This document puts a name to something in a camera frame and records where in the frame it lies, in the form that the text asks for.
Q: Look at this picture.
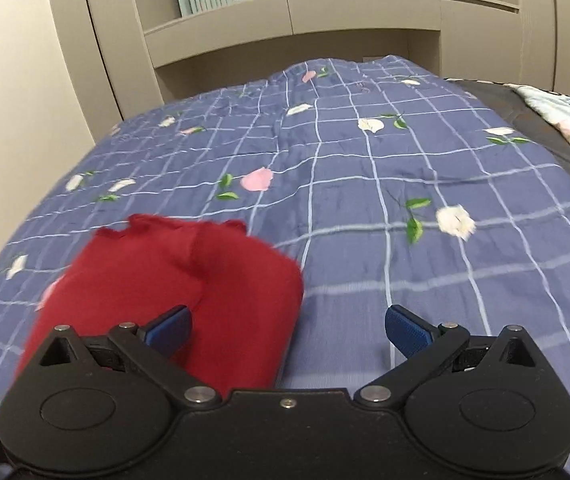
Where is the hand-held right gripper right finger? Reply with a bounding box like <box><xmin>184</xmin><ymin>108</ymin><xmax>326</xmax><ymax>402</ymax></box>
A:
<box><xmin>354</xmin><ymin>304</ymin><xmax>537</xmax><ymax>407</ymax></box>

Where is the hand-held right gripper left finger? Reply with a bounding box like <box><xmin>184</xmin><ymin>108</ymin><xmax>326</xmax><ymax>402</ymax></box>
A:
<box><xmin>39</xmin><ymin>304</ymin><xmax>219</xmax><ymax>407</ymax></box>

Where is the red knit top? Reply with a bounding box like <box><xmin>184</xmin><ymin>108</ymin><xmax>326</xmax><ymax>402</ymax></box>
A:
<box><xmin>15</xmin><ymin>213</ymin><xmax>306</xmax><ymax>397</ymax></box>

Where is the blue checked floral blanket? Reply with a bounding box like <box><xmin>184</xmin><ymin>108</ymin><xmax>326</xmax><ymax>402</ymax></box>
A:
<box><xmin>0</xmin><ymin>56</ymin><xmax>570</xmax><ymax>467</ymax></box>

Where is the dark mattress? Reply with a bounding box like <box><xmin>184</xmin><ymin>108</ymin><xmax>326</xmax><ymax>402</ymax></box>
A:
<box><xmin>442</xmin><ymin>77</ymin><xmax>570</xmax><ymax>187</ymax></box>

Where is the light floral quilt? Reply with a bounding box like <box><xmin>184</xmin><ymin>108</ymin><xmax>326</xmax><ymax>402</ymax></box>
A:
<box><xmin>509</xmin><ymin>82</ymin><xmax>570</xmax><ymax>152</ymax></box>

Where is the beige headboard cabinet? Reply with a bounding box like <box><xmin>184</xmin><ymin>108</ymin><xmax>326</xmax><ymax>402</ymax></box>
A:
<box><xmin>45</xmin><ymin>0</ymin><xmax>570</xmax><ymax>126</ymax></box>

